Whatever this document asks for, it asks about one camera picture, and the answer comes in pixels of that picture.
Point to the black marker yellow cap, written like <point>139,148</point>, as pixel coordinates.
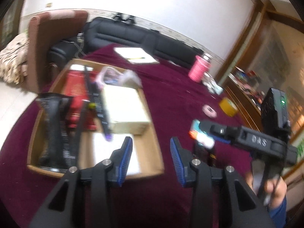
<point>86,113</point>

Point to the white green medicine box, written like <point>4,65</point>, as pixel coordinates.
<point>125,109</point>

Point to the teal tissue pack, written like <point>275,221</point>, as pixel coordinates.
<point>195,127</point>

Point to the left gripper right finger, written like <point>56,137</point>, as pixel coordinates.
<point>218,195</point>

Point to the cartoon clear plastic case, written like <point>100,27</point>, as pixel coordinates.
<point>111,76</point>

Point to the purple marker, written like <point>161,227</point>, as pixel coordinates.
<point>97,104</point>

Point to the black device on sofa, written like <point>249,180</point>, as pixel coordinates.
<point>130,20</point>
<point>118,18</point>

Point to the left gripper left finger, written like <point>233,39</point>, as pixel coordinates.
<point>65,204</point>

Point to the black leather sofa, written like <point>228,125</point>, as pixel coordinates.
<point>101,32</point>

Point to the teal white packet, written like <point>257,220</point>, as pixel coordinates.
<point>211,84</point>

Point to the red foil tea pouch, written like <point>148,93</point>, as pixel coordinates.
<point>75,86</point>

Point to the yellow tape roll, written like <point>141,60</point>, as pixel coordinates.
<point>228,107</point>

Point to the cardboard box tray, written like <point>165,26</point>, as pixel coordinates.
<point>146,160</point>

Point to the person right hand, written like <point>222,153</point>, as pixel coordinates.
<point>277,188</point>

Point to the black foil snack bag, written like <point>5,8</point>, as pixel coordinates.
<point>57,154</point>

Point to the wooden shelf cabinet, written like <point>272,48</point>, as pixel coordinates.
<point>268,54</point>

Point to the white notepad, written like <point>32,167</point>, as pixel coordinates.
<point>135,52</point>

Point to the brown red armchair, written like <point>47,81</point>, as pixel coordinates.
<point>45,30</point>

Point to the patterned beige blanket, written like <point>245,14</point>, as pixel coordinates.
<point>13,57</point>

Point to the pink knitted bottle holder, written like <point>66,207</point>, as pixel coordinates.
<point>201,65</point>

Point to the yellow black pen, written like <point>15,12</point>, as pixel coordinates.
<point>139,58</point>

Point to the white bottle orange cap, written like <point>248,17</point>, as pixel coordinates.
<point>203,139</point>

